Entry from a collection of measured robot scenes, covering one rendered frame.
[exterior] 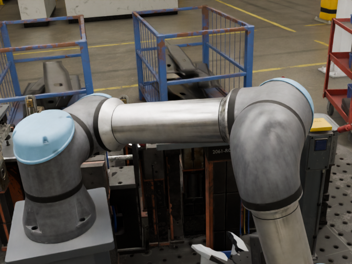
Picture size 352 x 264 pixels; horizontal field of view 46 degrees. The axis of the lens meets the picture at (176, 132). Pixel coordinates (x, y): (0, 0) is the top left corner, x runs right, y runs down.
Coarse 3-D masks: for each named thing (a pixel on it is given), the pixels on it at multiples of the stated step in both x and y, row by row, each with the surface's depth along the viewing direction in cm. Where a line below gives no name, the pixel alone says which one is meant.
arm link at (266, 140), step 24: (240, 120) 64; (264, 120) 62; (288, 120) 62; (240, 144) 62; (264, 144) 60; (288, 144) 61; (240, 168) 62; (264, 168) 60; (288, 168) 60; (240, 192) 64; (264, 192) 60; (288, 192) 61; (264, 216) 63; (288, 216) 63; (264, 240) 66; (288, 240) 64
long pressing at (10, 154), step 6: (318, 114) 158; (324, 114) 158; (330, 120) 152; (336, 126) 148; (12, 132) 156; (12, 138) 150; (6, 144) 146; (12, 144) 146; (126, 144) 143; (138, 144) 141; (6, 150) 141; (12, 150) 141; (6, 156) 137; (12, 156) 137
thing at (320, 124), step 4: (316, 120) 115; (320, 120) 115; (324, 120) 114; (316, 124) 113; (320, 124) 112; (324, 124) 112; (328, 124) 112; (312, 128) 111; (316, 128) 111; (320, 128) 111; (324, 128) 111; (328, 128) 111
